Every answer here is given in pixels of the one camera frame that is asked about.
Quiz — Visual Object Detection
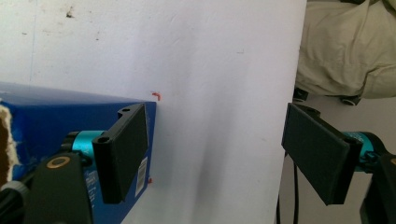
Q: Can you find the beige cloth cover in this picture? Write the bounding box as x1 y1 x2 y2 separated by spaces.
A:
294 0 396 100

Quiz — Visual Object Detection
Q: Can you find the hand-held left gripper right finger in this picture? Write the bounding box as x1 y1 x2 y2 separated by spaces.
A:
280 102 389 206

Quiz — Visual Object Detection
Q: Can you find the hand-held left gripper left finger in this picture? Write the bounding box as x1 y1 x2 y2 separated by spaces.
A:
62 103 149 205

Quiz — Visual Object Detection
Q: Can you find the black cable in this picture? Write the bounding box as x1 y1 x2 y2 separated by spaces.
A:
276 151 300 224

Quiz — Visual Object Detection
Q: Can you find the blue cardboard box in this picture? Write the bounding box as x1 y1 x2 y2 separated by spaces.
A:
0 81 157 224

